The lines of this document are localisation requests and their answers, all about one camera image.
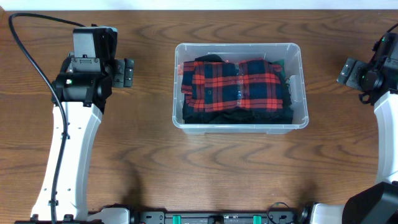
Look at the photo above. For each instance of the red navy plaid shirt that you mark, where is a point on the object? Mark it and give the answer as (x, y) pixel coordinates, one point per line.
(249, 85)

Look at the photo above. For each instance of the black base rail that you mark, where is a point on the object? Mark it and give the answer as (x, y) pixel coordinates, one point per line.
(279, 216)

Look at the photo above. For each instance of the large black garment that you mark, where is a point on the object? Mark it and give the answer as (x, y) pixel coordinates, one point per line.
(238, 116)

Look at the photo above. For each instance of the clear plastic storage bin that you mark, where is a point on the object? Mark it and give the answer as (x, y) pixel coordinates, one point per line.
(290, 53)

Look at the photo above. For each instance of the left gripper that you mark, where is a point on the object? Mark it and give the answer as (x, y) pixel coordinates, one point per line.
(122, 72)

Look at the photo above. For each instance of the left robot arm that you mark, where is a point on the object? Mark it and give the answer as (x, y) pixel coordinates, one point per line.
(86, 79)

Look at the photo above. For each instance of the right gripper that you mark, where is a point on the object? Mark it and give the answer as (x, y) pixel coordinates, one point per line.
(354, 81)

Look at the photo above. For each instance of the green taped cloth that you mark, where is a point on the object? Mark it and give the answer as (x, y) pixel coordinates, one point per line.
(281, 68)

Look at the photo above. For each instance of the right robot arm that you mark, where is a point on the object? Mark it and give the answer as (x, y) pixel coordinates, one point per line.
(376, 81)

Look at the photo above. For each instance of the pink printed shirt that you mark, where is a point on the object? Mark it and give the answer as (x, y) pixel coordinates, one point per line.
(190, 66)

